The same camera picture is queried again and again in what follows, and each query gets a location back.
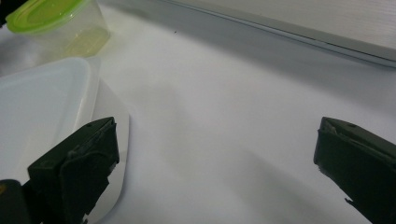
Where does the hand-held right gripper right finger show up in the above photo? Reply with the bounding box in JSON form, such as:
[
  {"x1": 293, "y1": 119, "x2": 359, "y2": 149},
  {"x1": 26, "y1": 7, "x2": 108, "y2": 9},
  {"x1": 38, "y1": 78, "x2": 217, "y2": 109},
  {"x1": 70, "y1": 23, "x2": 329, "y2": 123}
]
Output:
[{"x1": 313, "y1": 116, "x2": 396, "y2": 224}]

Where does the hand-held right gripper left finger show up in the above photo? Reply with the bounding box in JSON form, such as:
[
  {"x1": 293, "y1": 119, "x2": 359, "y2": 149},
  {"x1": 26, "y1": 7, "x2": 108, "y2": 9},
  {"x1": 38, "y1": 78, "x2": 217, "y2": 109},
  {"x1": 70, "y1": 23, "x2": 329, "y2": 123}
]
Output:
[{"x1": 27, "y1": 117, "x2": 120, "y2": 224}]

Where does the white plastic container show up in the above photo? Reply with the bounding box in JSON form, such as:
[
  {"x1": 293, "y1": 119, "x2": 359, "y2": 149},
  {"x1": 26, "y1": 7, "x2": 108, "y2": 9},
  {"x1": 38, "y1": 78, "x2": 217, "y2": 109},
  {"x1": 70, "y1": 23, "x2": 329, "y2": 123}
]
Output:
[{"x1": 0, "y1": 56, "x2": 131, "y2": 224}]

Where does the clear container with green lid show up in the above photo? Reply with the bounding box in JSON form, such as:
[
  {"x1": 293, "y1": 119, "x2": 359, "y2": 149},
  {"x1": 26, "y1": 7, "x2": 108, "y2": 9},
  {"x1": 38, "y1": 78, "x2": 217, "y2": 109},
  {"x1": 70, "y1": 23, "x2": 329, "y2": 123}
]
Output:
[{"x1": 5, "y1": 0, "x2": 112, "y2": 61}]

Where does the grey metal rail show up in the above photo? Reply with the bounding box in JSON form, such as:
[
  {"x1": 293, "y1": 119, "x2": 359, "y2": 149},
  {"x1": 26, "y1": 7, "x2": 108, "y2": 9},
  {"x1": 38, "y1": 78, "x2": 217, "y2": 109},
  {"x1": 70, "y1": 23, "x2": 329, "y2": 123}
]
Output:
[{"x1": 162, "y1": 0, "x2": 396, "y2": 68}]

